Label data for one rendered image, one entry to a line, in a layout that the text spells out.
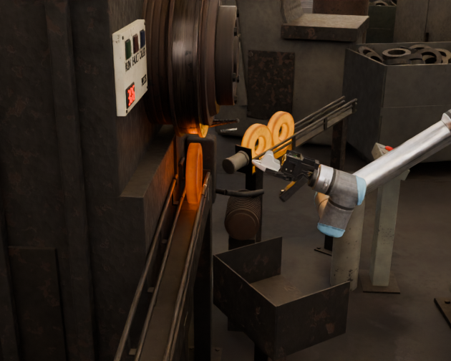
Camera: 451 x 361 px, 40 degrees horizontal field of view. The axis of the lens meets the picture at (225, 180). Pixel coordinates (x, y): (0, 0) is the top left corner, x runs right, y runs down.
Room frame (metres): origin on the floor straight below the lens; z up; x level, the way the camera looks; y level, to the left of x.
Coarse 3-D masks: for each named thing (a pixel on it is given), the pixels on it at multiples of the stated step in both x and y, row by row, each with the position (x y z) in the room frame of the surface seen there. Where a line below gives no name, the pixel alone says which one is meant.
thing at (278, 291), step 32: (224, 256) 1.33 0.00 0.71; (256, 256) 1.38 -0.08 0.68; (224, 288) 1.27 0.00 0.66; (256, 288) 1.35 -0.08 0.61; (288, 288) 1.36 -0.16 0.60; (256, 320) 1.15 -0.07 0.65; (288, 320) 1.11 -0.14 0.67; (320, 320) 1.16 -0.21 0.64; (256, 352) 1.28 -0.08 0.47; (288, 352) 1.12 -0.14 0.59
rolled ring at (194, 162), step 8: (192, 144) 1.79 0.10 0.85; (192, 152) 1.75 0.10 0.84; (200, 152) 1.83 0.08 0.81; (192, 160) 1.72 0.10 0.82; (200, 160) 1.85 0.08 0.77; (192, 168) 1.71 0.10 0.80; (200, 168) 1.85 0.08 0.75; (192, 176) 1.70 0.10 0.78; (200, 176) 1.84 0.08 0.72; (192, 184) 1.70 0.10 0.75; (200, 184) 1.83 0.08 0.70; (192, 192) 1.70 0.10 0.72; (200, 192) 1.82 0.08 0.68; (192, 200) 1.72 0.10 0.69
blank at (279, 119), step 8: (280, 112) 2.34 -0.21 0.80; (272, 120) 2.30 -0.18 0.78; (280, 120) 2.31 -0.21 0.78; (288, 120) 2.36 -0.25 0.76; (272, 128) 2.28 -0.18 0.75; (288, 128) 2.36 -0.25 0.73; (272, 136) 2.28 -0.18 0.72; (280, 136) 2.36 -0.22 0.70; (288, 136) 2.36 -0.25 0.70; (272, 144) 2.28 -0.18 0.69
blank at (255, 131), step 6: (252, 126) 2.21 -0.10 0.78; (258, 126) 2.21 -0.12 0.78; (264, 126) 2.23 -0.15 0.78; (246, 132) 2.19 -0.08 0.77; (252, 132) 2.18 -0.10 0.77; (258, 132) 2.20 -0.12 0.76; (264, 132) 2.23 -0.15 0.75; (270, 132) 2.26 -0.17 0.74; (246, 138) 2.17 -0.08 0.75; (252, 138) 2.17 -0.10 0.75; (258, 138) 2.25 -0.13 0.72; (264, 138) 2.23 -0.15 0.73; (270, 138) 2.26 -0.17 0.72; (246, 144) 2.16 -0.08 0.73; (252, 144) 2.17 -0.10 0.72; (258, 144) 2.26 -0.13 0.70; (264, 144) 2.24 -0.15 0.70; (270, 144) 2.26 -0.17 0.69; (252, 150) 2.17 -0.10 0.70; (258, 150) 2.24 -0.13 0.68; (264, 150) 2.24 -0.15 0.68; (252, 156) 2.18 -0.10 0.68
